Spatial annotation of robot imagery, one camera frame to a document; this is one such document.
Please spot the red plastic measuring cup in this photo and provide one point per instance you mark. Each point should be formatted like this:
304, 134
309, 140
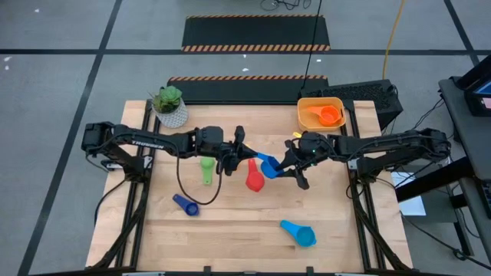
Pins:
255, 182

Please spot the small yellow tag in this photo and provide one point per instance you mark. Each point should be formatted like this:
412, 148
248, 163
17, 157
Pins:
297, 134

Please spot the succulent in white patterned pot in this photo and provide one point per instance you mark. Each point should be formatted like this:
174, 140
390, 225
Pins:
174, 117

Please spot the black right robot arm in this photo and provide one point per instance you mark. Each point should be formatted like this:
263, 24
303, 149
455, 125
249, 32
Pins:
383, 145

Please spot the black desk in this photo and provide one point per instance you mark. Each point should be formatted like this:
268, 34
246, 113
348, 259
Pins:
466, 138

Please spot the yellow plastic basket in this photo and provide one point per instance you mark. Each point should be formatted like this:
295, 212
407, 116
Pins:
303, 124

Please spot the small dark blue measuring cup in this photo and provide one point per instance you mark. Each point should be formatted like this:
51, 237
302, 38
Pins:
190, 209

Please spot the black laptop computer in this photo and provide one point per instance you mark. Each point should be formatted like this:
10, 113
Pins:
473, 76

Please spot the white paper sheet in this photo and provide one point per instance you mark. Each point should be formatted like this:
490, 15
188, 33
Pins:
414, 203

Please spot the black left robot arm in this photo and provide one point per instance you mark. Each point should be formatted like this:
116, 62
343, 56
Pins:
145, 140

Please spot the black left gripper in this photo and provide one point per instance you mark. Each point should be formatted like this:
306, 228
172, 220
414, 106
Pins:
210, 141

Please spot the orange plastic measuring cup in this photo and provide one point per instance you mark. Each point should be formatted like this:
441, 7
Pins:
329, 116

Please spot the light blue measuring cup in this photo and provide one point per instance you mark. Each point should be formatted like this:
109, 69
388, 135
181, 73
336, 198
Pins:
303, 235

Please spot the black hazard-striped floor mat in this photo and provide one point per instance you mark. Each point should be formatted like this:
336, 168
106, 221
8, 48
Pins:
253, 32
238, 91

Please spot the green plastic measuring cup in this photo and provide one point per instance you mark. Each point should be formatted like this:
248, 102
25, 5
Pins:
207, 163

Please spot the blue plastic measuring cup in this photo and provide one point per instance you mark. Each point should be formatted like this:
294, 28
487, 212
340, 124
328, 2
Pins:
270, 170

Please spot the black table frame rail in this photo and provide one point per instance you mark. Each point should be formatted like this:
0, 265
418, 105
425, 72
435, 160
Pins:
245, 274

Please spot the black computer case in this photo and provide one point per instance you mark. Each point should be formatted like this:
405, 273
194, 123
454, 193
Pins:
356, 92

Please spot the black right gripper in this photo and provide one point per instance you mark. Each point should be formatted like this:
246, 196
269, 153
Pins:
312, 147

